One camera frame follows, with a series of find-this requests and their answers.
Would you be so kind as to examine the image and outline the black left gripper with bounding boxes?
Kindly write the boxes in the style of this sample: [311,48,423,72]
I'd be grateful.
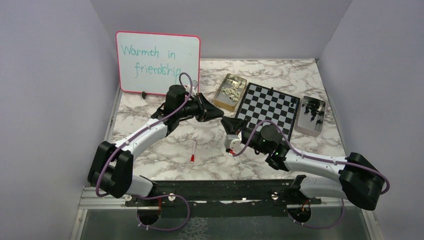
[177,92,224,123]

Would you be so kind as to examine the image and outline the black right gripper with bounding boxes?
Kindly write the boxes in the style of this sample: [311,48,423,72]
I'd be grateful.
[221,115,269,155]

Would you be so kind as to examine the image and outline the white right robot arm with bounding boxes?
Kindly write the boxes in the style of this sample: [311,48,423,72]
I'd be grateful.
[220,116,390,211]

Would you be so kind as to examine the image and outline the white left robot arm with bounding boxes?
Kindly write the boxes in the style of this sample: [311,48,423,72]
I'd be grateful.
[87,85,224,206]

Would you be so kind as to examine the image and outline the pile of white chess pieces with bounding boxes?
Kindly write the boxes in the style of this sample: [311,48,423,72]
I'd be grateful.
[221,78,244,102]

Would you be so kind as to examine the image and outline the pile of black chess pieces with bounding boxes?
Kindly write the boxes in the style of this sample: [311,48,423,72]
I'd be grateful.
[302,99,326,125]

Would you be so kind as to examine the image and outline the gold tin tray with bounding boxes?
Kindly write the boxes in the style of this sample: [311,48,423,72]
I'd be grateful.
[213,73,248,112]

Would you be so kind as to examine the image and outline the black and silver chessboard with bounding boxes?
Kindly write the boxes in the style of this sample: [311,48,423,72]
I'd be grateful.
[235,83,300,140]

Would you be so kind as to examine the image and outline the white and red marker pen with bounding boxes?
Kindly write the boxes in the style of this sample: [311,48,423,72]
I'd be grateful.
[190,140,197,164]

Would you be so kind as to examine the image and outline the pink framed whiteboard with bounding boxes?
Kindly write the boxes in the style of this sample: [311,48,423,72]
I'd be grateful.
[115,31,201,96]

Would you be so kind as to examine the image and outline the pink tin tray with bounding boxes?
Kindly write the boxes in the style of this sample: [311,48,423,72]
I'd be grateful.
[294,95,326,138]

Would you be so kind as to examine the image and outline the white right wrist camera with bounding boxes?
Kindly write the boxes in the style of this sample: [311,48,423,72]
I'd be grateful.
[224,133,242,155]

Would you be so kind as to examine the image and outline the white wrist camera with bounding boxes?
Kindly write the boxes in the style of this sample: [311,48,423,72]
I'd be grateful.
[224,133,242,155]
[186,80,199,96]

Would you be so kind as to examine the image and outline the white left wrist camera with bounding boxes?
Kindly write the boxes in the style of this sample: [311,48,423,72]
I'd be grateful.
[186,80,199,96]

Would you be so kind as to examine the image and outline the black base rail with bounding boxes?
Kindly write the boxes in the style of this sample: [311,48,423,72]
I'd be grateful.
[125,179,321,218]

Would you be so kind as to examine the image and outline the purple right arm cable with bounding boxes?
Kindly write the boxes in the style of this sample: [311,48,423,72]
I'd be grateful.
[228,119,391,230]

